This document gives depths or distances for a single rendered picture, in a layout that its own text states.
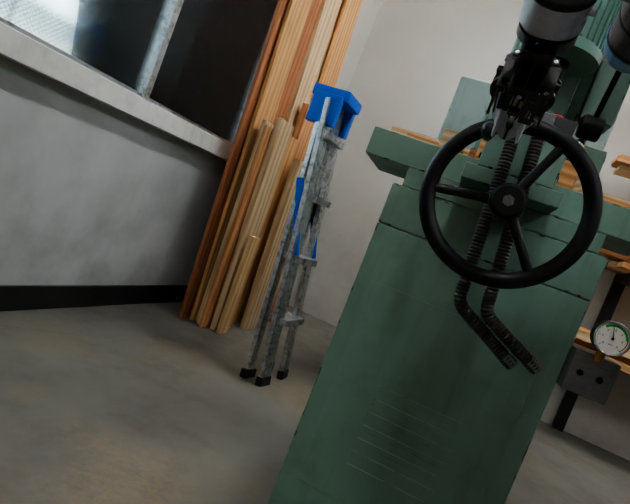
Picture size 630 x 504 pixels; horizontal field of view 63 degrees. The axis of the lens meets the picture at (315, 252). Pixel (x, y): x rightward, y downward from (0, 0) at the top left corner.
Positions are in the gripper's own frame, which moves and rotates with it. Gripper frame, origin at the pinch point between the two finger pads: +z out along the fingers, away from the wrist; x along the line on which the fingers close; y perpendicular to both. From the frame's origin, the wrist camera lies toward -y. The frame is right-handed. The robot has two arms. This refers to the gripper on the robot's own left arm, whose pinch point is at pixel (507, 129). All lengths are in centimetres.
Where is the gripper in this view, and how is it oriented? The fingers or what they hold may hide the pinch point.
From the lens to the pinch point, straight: 88.4
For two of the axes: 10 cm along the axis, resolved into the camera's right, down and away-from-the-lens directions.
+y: -4.3, 7.9, -4.4
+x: 9.0, 3.5, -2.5
